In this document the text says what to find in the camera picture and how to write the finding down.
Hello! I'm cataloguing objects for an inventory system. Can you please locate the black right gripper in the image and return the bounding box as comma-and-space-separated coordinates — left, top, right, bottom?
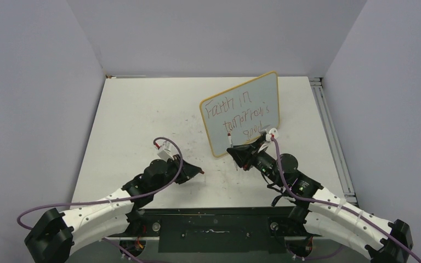
227, 138, 285, 187

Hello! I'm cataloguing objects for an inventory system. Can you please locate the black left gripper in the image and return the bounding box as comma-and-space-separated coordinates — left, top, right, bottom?
152, 154, 201, 194

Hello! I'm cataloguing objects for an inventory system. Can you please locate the white whiteboard marker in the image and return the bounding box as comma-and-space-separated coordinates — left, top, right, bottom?
227, 132, 238, 171

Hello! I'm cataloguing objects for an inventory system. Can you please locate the yellow framed whiteboard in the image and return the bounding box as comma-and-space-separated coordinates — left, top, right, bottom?
199, 71, 280, 157

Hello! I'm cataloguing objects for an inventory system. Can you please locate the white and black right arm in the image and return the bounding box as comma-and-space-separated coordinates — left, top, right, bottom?
227, 143, 421, 262

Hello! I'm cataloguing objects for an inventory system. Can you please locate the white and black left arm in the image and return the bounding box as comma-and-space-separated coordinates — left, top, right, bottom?
24, 155, 203, 262

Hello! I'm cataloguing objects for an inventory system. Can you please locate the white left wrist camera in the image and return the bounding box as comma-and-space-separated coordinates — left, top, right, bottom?
154, 141, 174, 161

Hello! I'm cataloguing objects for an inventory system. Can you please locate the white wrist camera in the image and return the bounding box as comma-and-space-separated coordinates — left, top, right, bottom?
258, 125, 279, 152
154, 141, 174, 161

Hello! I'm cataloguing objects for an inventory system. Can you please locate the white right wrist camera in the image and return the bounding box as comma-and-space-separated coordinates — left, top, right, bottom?
258, 125, 279, 152

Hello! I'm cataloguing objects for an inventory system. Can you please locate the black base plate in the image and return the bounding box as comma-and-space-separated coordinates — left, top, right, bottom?
105, 205, 361, 255

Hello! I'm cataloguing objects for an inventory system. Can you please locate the aluminium front rail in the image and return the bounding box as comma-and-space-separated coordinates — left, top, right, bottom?
52, 214, 381, 242

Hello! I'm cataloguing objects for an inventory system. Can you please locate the aluminium rail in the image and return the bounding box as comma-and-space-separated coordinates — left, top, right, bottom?
52, 214, 381, 242
309, 78, 358, 205

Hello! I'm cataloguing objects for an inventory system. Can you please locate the aluminium right side rail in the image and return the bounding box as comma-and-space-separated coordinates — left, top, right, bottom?
309, 78, 358, 205

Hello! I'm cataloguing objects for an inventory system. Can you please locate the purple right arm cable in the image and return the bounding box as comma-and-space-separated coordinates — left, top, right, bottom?
270, 135, 421, 263

